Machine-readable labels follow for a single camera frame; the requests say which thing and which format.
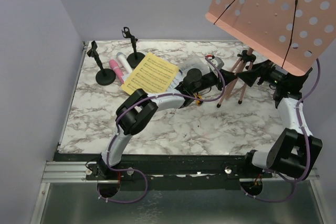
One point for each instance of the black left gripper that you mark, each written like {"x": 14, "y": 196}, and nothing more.
{"x": 227, "y": 76}

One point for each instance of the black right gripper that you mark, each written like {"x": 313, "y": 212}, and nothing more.
{"x": 261, "y": 70}

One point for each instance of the pink music stand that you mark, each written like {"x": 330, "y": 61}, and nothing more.
{"x": 290, "y": 33}

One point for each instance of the yellow sheet music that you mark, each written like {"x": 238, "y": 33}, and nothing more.
{"x": 153, "y": 74}

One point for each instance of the black round-base mic stand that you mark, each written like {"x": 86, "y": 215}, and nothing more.
{"x": 136, "y": 57}

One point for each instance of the white toy microphone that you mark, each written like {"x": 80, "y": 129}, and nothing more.
{"x": 123, "y": 60}

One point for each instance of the pink toy microphone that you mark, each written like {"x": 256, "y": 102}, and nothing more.
{"x": 117, "y": 70}

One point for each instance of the white sheet music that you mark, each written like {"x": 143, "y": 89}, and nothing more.
{"x": 176, "y": 81}

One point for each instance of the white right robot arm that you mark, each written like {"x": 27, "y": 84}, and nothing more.
{"x": 296, "y": 149}

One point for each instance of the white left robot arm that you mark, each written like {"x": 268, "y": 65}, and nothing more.
{"x": 134, "y": 114}

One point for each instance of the yellow utility knife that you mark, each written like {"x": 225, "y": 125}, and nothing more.
{"x": 199, "y": 100}

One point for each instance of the clear plastic organizer box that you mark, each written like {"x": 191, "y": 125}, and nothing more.
{"x": 193, "y": 62}

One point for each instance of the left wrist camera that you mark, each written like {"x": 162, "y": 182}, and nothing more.
{"x": 214, "y": 62}

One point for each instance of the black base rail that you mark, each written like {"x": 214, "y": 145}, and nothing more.
{"x": 175, "y": 172}

